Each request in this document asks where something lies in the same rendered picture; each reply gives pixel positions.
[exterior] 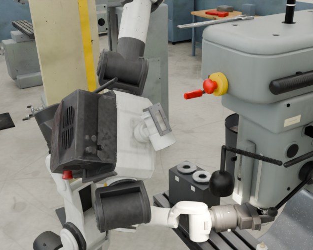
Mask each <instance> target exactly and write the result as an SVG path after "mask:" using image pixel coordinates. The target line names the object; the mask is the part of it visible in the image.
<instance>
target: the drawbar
mask: <svg viewBox="0 0 313 250"><path fill-rule="evenodd" d="M295 3H296V0H287V4H295ZM294 10H295V5H294V6H289V5H287V6H286V14H285V22H284V23H285V24H293V18H294Z"/></svg>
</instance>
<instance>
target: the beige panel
mask: <svg viewBox="0 0 313 250"><path fill-rule="evenodd" d="M28 1H29V7H30V12H31V18H32V24H33V30H34V35H35V41H36V47H37V53H38V58H39V64H40V69H41V75H42V81H43V87H44V92H45V98H46V104H47V106H50V105H52V104H55V103H60V102H61V100H62V99H63V98H65V97H66V96H68V95H69V94H71V93H72V92H74V91H75V90H77V89H81V90H85V91H90V92H92V91H94V90H95V89H97V88H99V87H100V85H99V83H98V76H97V74H96V73H97V66H98V61H99V57H100V47H99V37H98V27H97V16H96V6H95V0H28ZM63 201H64V199H63ZM64 204H65V203H64ZM55 212H56V214H57V216H58V219H59V220H60V222H61V224H62V226H63V225H64V224H65V223H66V209H65V205H64V207H61V208H58V209H56V210H55Z"/></svg>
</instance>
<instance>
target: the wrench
mask: <svg viewBox="0 0 313 250"><path fill-rule="evenodd" d="M251 19H254V16H248V17H247V16H246V15H245V14H244V15H238V16H234V17H231V18H224V19H218V20H211V21H204V22H198V23H191V24H184V25H178V26H177V28H178V29H186V28H193V27H199V26H206V25H212V24H218V23H225V22H231V21H237V20H251Z"/></svg>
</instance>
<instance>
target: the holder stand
mask: <svg viewBox="0 0 313 250"><path fill-rule="evenodd" d="M211 175H212V174H211V173H209V172H207V171H205V170H203V169H202V168H200V167H198V166H196V165H195V164H193V163H191V162H189V161H187V160H186V161H184V162H182V163H180V164H178V165H176V166H174V167H172V168H170V169H169V170H168V178H169V202H171V203H172V204H174V205H176V204H177V203H178V202H180V201H193V202H202V203H205V204H206V205H207V207H208V209H209V208H211V207H212V206H218V205H220V199H221V197H218V196H214V195H212V194H211V193H210V192H209V179H210V177H211Z"/></svg>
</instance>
